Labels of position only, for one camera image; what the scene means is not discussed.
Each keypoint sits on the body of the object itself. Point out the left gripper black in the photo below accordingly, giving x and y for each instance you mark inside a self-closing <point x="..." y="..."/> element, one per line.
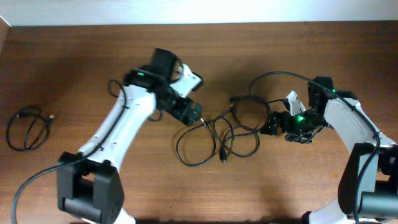
<point x="177" y="111"/>

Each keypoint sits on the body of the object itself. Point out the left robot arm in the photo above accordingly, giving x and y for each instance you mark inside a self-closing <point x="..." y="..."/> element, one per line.
<point x="88" y="184"/>

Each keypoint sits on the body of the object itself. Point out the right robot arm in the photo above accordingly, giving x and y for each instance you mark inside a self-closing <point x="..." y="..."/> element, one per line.
<point x="367" y="192"/>

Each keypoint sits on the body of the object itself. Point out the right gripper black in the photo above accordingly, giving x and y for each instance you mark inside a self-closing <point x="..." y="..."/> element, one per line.
<point x="275" y="123"/>

